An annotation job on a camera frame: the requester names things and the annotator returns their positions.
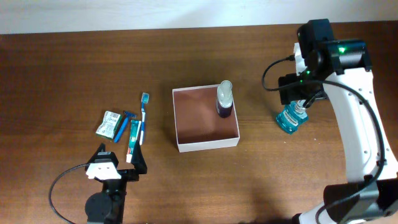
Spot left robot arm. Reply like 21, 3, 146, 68
85, 142, 147, 223

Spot green white toothpaste tube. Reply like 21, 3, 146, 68
126, 119, 142, 163

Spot green white soap packet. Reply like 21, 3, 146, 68
95, 111, 122, 139

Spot white square cardboard box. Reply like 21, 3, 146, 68
172, 85, 240, 152

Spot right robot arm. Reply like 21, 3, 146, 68
278, 19, 397, 223

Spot blue white toothbrush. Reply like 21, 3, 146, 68
139, 92, 149, 145

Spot blue disposable razor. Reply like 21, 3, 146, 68
114, 111, 137, 143

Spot blue Listerine mouthwash bottle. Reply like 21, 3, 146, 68
276, 100, 308, 134

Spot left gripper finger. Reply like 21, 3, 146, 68
131, 142, 147, 174
87, 143, 105, 164

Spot black cable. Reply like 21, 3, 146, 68
261, 54, 387, 224
48, 163, 91, 224

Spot right black cable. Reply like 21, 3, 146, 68
261, 54, 387, 224

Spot dark purple pump bottle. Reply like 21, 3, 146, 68
216, 80, 233, 118

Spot left black cable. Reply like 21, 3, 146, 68
48, 163, 91, 224

